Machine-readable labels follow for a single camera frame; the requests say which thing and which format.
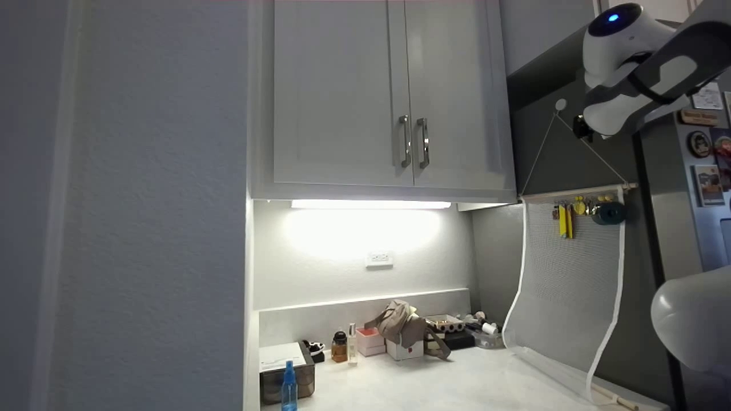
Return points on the white mesh net with rod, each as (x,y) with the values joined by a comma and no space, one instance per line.
(569,290)

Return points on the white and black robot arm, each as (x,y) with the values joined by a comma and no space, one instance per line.
(660,87)

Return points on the yellow clip on net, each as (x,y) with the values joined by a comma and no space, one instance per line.
(565,219)

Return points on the stainless steel fridge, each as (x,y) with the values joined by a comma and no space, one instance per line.
(641,229)

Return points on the brown bar fridge magnet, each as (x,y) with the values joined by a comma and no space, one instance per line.
(700,117)

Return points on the round dark fridge magnet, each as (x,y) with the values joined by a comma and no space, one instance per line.
(700,145)

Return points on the white square fridge magnet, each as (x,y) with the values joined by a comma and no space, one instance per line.
(708,97)

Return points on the under-cabinet light strip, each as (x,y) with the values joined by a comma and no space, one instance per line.
(348,203)

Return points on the white upper cabinet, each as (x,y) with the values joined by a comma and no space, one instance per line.
(329,77)

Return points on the pink white box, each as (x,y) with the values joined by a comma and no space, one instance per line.
(370,341)

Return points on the brown glass jar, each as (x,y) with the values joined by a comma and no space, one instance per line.
(339,348)

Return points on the small black gadget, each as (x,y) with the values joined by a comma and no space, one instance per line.
(313,349)

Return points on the dark metal tray box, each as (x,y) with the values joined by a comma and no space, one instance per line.
(271,370)

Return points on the blue plastic bottle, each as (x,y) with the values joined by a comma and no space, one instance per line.
(288,389)

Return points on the dark green round tag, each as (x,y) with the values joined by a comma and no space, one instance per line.
(608,212)

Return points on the Los Angeles postcard magnet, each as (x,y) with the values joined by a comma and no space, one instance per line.
(708,184)

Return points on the white wall outlet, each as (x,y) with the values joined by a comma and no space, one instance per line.
(378,261)

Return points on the left silver cabinet handle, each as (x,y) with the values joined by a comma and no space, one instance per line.
(405,139)

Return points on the silver cabinet handle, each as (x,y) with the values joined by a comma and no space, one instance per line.
(405,139)
(424,143)

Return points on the right silver cabinet handle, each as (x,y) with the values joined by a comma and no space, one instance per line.
(424,143)

